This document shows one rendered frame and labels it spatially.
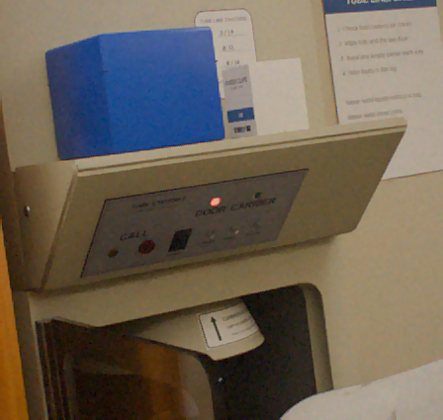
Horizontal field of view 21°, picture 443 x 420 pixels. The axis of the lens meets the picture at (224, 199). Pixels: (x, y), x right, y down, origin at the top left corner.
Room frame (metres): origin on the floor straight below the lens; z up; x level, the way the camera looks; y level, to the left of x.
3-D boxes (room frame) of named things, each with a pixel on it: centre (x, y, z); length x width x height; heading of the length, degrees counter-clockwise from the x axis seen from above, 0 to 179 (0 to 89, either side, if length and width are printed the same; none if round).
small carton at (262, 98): (1.04, -0.05, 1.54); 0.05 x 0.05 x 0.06; 27
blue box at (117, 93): (0.97, 0.06, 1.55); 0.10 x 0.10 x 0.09; 33
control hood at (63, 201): (1.01, 0.00, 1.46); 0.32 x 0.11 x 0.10; 123
